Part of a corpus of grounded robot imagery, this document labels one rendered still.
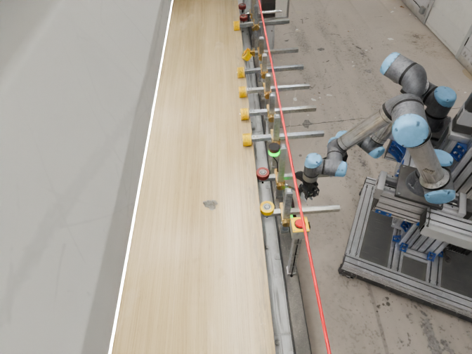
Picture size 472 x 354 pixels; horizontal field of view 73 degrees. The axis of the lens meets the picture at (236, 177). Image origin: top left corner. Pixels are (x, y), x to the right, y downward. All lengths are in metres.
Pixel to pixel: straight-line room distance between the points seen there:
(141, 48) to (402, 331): 2.60
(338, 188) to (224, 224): 1.57
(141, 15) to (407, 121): 1.21
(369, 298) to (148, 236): 1.65
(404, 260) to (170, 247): 1.66
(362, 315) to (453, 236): 0.98
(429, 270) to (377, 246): 0.35
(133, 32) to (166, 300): 1.53
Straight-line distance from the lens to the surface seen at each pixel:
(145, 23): 0.19
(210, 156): 2.07
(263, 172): 1.95
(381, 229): 2.70
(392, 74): 1.79
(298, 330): 1.78
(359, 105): 3.96
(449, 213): 1.97
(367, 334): 2.59
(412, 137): 1.37
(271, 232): 2.05
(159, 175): 2.05
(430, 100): 2.14
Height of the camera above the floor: 2.43
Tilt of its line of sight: 52 degrees down
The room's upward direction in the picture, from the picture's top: 6 degrees counter-clockwise
